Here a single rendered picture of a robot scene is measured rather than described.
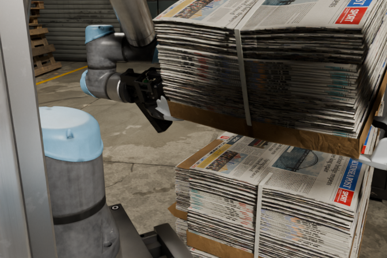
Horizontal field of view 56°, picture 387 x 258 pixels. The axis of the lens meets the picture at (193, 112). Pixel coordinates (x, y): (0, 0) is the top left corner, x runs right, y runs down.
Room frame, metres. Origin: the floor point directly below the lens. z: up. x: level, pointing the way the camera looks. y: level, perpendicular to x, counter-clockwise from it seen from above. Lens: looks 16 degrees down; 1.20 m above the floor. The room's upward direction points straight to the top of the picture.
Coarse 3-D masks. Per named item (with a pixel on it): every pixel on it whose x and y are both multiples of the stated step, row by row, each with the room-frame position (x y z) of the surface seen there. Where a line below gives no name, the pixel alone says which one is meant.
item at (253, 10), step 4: (260, 0) 0.65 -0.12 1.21; (264, 0) 0.65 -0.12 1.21; (256, 4) 0.64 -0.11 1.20; (260, 4) 0.64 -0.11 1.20; (252, 8) 0.63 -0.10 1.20; (256, 8) 0.63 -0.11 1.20; (248, 12) 0.62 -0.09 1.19; (252, 12) 0.62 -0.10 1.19; (248, 16) 0.61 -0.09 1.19; (244, 20) 0.60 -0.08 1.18; (240, 24) 0.59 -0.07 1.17; (244, 24) 0.59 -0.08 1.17; (236, 28) 0.58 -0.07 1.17; (240, 28) 0.58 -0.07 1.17
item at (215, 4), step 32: (192, 0) 0.74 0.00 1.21; (224, 0) 0.72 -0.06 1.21; (160, 32) 0.69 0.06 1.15; (192, 32) 0.65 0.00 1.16; (224, 32) 0.61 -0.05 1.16; (160, 64) 0.72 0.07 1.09; (192, 64) 0.67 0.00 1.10; (224, 64) 0.63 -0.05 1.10; (192, 96) 0.70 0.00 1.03; (224, 96) 0.65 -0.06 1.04
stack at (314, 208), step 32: (224, 160) 0.84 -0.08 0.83; (256, 160) 0.84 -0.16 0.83; (288, 160) 0.84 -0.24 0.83; (320, 160) 0.84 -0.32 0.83; (352, 160) 0.84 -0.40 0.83; (192, 192) 0.80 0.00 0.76; (224, 192) 0.75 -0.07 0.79; (256, 192) 0.72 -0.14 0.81; (288, 192) 0.68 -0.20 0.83; (320, 192) 0.68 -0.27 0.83; (352, 192) 0.68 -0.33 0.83; (192, 224) 0.79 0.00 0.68; (224, 224) 0.75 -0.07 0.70; (256, 224) 0.71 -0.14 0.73; (288, 224) 0.68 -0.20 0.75; (320, 224) 0.64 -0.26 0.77; (352, 224) 0.64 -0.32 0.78; (256, 256) 0.71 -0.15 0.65; (288, 256) 0.67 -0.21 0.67; (320, 256) 0.64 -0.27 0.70; (352, 256) 0.84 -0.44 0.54
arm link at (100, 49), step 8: (88, 32) 0.93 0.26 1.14; (96, 32) 0.92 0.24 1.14; (104, 32) 0.93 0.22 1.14; (112, 32) 0.95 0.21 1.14; (88, 40) 0.93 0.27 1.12; (96, 40) 0.92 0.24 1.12; (104, 40) 0.92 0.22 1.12; (112, 40) 0.92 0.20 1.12; (120, 40) 0.92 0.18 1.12; (88, 48) 0.93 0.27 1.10; (96, 48) 0.92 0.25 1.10; (104, 48) 0.92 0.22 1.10; (112, 48) 0.91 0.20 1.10; (120, 48) 0.91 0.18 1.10; (88, 56) 0.94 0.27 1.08; (96, 56) 0.92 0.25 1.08; (104, 56) 0.93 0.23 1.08; (112, 56) 0.92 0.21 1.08; (120, 56) 0.92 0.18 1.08; (88, 64) 0.94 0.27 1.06; (96, 64) 0.92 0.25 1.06; (104, 64) 0.93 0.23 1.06; (112, 64) 0.94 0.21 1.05
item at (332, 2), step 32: (288, 0) 0.67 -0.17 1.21; (320, 0) 0.61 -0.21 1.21; (352, 0) 0.58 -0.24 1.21; (384, 0) 0.61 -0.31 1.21; (256, 32) 0.58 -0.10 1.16; (288, 32) 0.55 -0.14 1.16; (320, 32) 0.52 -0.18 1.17; (352, 32) 0.49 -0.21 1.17; (384, 32) 0.68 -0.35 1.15; (288, 64) 0.56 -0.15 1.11; (320, 64) 0.53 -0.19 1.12; (352, 64) 0.51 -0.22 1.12; (384, 64) 0.70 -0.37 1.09; (288, 96) 0.57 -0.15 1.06; (320, 96) 0.54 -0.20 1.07; (352, 96) 0.52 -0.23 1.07; (320, 128) 0.57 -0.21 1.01; (352, 128) 0.53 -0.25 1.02
